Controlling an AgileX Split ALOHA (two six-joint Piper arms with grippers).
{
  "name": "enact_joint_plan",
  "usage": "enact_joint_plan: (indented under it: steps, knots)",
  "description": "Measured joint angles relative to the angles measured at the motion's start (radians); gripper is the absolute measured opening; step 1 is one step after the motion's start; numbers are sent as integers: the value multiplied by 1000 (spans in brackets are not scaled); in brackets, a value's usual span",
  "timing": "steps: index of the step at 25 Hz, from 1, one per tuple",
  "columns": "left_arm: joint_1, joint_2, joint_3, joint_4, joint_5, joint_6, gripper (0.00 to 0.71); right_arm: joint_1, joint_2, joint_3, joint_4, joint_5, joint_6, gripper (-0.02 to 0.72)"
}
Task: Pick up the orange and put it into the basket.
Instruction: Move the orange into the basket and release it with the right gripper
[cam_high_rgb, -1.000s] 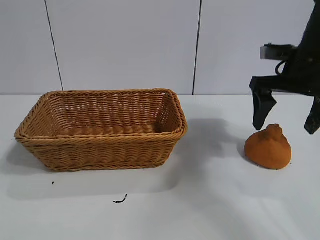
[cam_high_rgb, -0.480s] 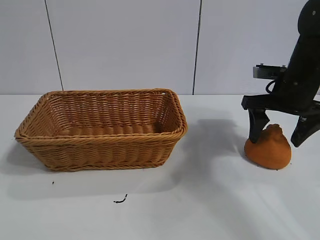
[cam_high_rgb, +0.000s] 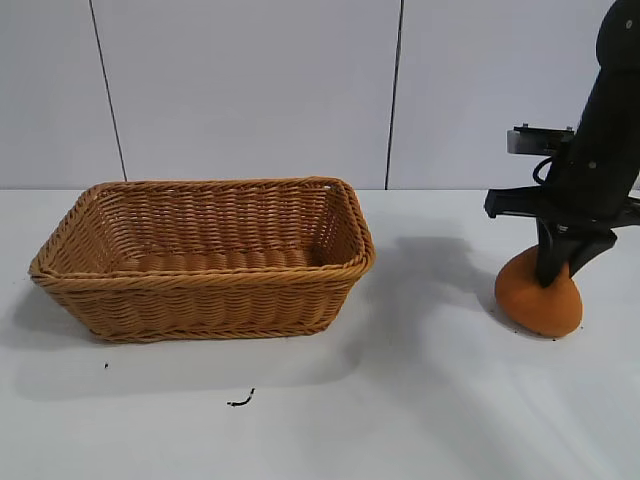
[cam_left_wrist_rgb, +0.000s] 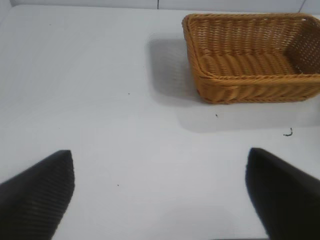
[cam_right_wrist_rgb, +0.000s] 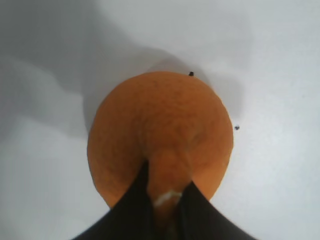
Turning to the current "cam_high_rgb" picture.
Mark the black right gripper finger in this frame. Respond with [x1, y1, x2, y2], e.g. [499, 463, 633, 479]
[567, 232, 618, 278]
[537, 223, 577, 290]

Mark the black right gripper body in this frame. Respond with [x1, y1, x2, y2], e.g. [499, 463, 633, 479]
[483, 144, 640, 249]

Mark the orange fruit with knobbed top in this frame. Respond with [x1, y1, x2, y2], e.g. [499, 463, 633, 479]
[494, 249, 585, 338]

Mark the brown woven wicker basket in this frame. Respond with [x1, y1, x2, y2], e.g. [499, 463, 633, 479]
[28, 175, 377, 344]

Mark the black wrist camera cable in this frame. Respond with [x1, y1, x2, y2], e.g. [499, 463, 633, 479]
[531, 156, 555, 185]

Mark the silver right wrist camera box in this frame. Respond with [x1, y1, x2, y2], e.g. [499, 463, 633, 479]
[504, 123, 577, 157]

